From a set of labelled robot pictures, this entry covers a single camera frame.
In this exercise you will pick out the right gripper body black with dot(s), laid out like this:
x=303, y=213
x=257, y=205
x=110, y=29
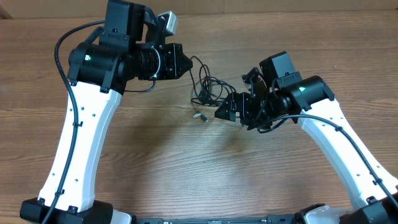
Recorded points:
x=258, y=111

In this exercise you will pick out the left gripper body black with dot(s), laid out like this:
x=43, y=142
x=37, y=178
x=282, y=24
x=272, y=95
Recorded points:
x=154, y=65

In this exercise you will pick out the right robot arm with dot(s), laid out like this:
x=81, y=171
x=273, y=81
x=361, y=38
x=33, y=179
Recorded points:
x=276, y=92

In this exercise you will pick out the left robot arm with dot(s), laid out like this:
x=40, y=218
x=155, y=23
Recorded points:
x=128, y=43

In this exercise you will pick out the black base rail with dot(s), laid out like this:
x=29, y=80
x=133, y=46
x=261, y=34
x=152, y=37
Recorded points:
x=214, y=220

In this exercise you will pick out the cardboard wall panel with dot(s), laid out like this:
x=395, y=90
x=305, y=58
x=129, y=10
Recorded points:
x=23, y=9

